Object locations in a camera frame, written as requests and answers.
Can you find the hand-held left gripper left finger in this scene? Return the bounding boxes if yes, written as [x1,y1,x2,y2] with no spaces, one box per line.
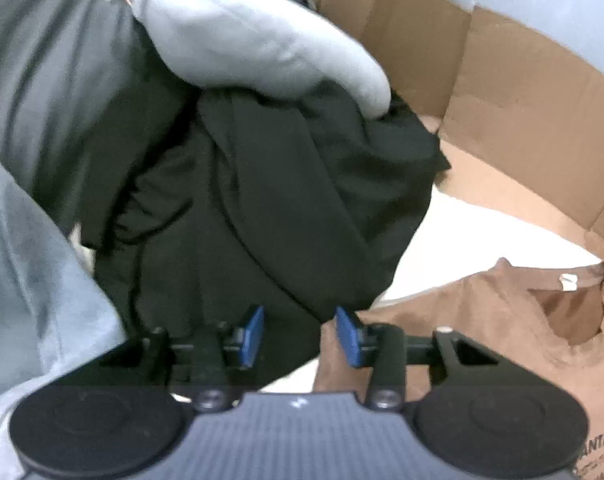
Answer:
[99,305,267,413]

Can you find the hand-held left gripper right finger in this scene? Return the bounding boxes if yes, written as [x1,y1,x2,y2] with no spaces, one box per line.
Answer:
[335,306,505,411]

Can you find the brown printed t-shirt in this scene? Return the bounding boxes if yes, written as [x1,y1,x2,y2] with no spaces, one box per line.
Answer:
[312,257,604,480]

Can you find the black cloth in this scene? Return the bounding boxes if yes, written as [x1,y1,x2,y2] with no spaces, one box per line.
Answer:
[74,25,453,393]

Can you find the cream bear printed blanket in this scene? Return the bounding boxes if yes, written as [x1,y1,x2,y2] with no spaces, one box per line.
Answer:
[262,180,604,396]

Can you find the grey hoodie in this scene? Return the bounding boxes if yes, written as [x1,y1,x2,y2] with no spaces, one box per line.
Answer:
[0,145,130,480]

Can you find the folded cardboard sheet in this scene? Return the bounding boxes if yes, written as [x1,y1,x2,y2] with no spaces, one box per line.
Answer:
[312,0,604,271]

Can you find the grey neck pillow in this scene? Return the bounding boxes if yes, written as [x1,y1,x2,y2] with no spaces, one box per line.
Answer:
[104,0,393,121]

